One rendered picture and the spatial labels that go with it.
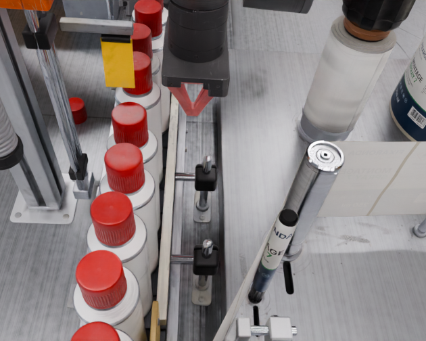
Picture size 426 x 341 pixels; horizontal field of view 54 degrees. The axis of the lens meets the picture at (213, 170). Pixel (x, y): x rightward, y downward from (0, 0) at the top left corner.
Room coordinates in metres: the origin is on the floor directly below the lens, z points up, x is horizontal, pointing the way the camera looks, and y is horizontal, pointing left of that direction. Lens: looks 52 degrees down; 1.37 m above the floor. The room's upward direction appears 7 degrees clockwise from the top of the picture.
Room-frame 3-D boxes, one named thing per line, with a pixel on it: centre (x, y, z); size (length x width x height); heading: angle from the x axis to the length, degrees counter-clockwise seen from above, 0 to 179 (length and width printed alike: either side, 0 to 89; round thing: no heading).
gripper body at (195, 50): (0.36, 0.03, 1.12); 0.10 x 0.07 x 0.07; 6
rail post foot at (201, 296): (0.23, -0.01, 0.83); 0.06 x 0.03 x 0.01; 4
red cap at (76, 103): (0.50, 0.24, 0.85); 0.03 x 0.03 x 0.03
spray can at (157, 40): (0.46, 0.10, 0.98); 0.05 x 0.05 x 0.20
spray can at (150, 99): (0.35, 0.10, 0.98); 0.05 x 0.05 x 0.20
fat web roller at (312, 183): (0.27, -0.11, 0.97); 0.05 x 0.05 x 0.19
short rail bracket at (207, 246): (0.22, 0.01, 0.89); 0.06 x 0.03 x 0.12; 96
